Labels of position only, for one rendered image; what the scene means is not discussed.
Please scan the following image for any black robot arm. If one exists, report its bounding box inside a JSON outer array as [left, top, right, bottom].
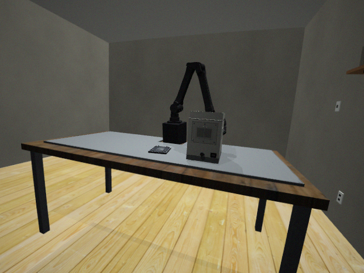
[[167, 62, 215, 123]]

